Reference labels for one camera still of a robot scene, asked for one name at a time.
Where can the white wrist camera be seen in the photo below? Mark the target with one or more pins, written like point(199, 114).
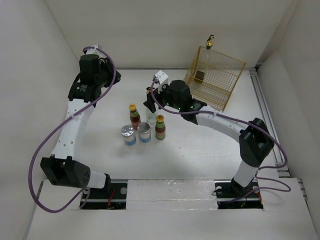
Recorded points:
point(90, 48)
point(161, 77)

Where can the brown sauce bottle near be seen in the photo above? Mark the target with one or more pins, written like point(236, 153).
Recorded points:
point(160, 127)

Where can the glass oil bottle dark liquid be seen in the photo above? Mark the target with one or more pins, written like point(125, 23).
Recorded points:
point(202, 59)

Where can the gold wire basket rack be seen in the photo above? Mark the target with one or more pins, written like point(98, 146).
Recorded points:
point(221, 76)

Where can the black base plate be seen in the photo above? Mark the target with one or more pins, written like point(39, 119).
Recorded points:
point(98, 199)
point(229, 196)

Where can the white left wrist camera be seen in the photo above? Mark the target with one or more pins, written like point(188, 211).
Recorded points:
point(90, 48)

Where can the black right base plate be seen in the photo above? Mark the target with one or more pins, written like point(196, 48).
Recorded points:
point(229, 196)

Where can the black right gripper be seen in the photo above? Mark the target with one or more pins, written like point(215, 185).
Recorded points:
point(158, 95)

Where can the spice jar silver lid left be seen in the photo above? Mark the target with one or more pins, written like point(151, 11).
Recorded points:
point(128, 134)

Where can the spice jar silver lid right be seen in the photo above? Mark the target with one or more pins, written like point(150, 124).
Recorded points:
point(144, 132)

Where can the clear glass oil bottle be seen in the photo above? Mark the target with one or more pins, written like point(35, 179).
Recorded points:
point(151, 117)

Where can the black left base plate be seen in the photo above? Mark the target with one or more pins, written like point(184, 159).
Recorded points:
point(98, 199)

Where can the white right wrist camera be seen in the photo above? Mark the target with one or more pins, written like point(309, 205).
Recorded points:
point(161, 77)

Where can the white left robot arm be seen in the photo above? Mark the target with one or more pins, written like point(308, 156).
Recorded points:
point(62, 168)

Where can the spice jar silver lid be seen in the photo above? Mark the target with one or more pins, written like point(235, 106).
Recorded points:
point(144, 132)
point(128, 134)

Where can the aluminium side rail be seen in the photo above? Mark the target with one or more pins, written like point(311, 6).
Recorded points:
point(267, 118)

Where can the brown sauce bottle far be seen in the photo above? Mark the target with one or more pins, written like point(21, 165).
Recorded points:
point(134, 116)

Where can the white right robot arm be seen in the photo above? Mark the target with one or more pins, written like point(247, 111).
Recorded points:
point(254, 140)

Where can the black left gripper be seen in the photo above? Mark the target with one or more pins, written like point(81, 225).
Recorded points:
point(104, 63)

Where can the brown sauce bottle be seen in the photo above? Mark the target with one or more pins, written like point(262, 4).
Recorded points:
point(134, 116)
point(160, 127)

